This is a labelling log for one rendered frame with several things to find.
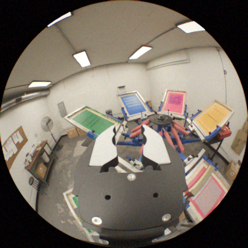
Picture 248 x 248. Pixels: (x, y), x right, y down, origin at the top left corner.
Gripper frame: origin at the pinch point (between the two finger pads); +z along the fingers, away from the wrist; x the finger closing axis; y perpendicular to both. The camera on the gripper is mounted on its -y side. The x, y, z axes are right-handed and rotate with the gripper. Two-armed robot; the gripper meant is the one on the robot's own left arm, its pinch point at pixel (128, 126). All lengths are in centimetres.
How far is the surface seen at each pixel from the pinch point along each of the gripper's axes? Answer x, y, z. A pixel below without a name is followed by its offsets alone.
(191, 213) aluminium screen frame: 51, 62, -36
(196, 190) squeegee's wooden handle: 56, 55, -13
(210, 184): 85, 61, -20
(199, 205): 64, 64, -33
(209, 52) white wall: 220, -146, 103
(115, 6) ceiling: -7, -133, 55
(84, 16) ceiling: -47, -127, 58
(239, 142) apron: 280, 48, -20
